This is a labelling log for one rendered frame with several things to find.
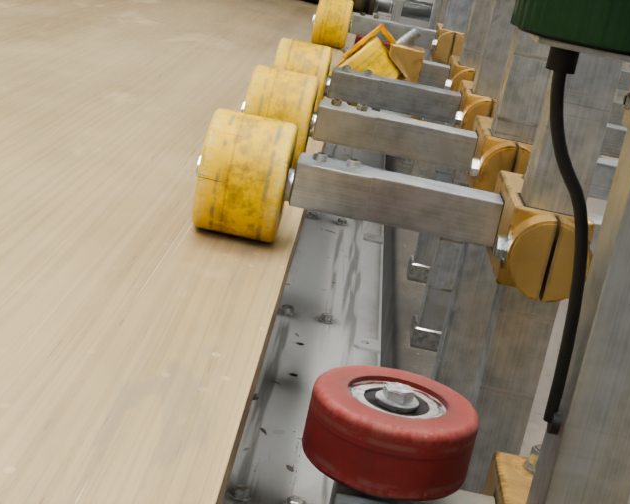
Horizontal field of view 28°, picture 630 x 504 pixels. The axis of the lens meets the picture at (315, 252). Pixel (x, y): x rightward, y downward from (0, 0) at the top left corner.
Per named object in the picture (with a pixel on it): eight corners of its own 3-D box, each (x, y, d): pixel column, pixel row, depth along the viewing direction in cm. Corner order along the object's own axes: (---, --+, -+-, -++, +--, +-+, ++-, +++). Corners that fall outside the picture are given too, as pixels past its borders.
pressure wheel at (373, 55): (354, 106, 160) (403, 66, 159) (352, 115, 152) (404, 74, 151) (325, 69, 159) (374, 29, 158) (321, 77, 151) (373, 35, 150)
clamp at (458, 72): (484, 102, 160) (493, 63, 159) (492, 118, 147) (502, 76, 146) (436, 92, 160) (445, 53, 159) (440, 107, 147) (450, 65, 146)
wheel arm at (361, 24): (628, 89, 205) (634, 68, 204) (632, 92, 201) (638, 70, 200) (329, 27, 205) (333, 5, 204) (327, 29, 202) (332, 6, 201)
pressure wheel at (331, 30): (350, 18, 197) (342, 59, 203) (356, -9, 203) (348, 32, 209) (313, 11, 197) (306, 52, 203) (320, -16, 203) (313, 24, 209)
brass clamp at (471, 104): (500, 134, 136) (511, 89, 135) (512, 157, 123) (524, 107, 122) (444, 123, 136) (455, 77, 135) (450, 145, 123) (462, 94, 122)
